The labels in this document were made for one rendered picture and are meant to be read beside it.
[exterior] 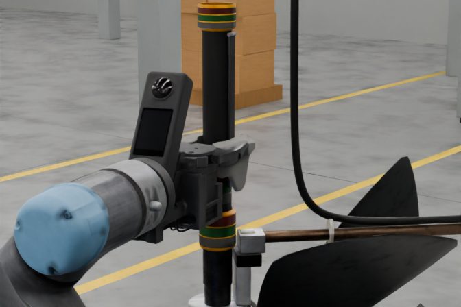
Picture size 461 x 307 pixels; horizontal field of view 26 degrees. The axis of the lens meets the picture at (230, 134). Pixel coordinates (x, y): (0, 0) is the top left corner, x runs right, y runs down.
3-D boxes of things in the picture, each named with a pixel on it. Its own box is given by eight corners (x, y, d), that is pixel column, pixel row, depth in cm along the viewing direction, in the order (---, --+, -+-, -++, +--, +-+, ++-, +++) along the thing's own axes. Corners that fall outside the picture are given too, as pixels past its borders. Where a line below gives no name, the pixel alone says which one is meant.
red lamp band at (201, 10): (233, 11, 114) (233, 4, 114) (238, 14, 110) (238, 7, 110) (195, 11, 114) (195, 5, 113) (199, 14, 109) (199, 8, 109)
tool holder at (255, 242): (258, 298, 123) (258, 222, 121) (267, 321, 116) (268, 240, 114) (185, 302, 122) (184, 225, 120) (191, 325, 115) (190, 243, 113)
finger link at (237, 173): (251, 179, 119) (202, 197, 111) (251, 131, 117) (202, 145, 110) (272, 183, 117) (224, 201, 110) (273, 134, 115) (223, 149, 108)
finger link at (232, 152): (225, 153, 114) (175, 168, 107) (225, 138, 114) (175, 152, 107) (258, 159, 111) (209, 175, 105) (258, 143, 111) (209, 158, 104)
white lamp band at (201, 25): (233, 25, 114) (233, 18, 114) (238, 29, 110) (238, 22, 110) (195, 25, 114) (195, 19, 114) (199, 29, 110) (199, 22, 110)
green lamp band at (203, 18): (233, 18, 114) (233, 11, 114) (238, 21, 110) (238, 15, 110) (195, 18, 114) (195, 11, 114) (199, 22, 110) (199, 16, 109)
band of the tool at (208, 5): (232, 27, 114) (232, 2, 114) (238, 31, 110) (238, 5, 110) (195, 28, 114) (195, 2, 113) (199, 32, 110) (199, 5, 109)
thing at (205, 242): (233, 236, 120) (233, 227, 120) (238, 248, 116) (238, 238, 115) (197, 238, 119) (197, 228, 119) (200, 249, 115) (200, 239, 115)
